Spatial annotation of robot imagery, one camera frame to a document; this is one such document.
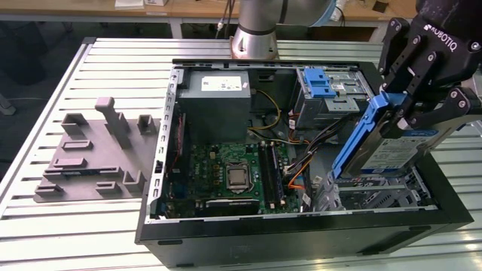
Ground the brown wooden cabinet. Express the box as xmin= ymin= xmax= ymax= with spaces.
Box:
xmin=383 ymin=0 xmax=419 ymax=43

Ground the wooden desk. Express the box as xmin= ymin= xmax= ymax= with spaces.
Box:
xmin=0 ymin=0 xmax=401 ymax=43

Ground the black graphics card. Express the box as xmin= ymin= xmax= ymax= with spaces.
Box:
xmin=195 ymin=197 xmax=262 ymax=217

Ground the metal optical drive cage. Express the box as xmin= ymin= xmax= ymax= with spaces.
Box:
xmin=292 ymin=67 xmax=379 ymax=130

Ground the orange wire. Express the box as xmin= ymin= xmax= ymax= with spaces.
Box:
xmin=287 ymin=166 xmax=314 ymax=190

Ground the black wire bundle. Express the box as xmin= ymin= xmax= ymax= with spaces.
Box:
xmin=287 ymin=108 xmax=369 ymax=170

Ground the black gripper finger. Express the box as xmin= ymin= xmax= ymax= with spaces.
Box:
xmin=379 ymin=86 xmax=482 ymax=139
xmin=378 ymin=17 xmax=439 ymax=95

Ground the black PC case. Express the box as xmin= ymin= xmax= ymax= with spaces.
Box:
xmin=134 ymin=58 xmax=474 ymax=268

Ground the green motherboard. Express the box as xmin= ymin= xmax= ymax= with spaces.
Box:
xmin=162 ymin=142 xmax=306 ymax=218

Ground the grey power supply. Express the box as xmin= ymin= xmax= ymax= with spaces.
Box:
xmin=176 ymin=70 xmax=252 ymax=145

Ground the black RAM slot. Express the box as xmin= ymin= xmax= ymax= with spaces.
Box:
xmin=259 ymin=142 xmax=278 ymax=208

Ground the grey furniture foot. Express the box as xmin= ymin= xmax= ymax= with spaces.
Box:
xmin=0 ymin=93 xmax=16 ymax=116

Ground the grey parts rack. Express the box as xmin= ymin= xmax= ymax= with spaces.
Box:
xmin=33 ymin=95 xmax=163 ymax=203

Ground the yellow wire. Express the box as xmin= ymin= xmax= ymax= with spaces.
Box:
xmin=246 ymin=89 xmax=283 ymax=131

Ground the blue drive latch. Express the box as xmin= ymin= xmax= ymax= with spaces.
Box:
xmin=303 ymin=68 xmax=338 ymax=99

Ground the hard disk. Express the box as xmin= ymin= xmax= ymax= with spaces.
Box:
xmin=331 ymin=90 xmax=439 ymax=180

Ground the white paper box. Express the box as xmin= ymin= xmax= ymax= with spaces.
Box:
xmin=115 ymin=0 xmax=144 ymax=11

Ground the silver CPU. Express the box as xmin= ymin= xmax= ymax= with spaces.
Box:
xmin=226 ymin=166 xmax=251 ymax=189

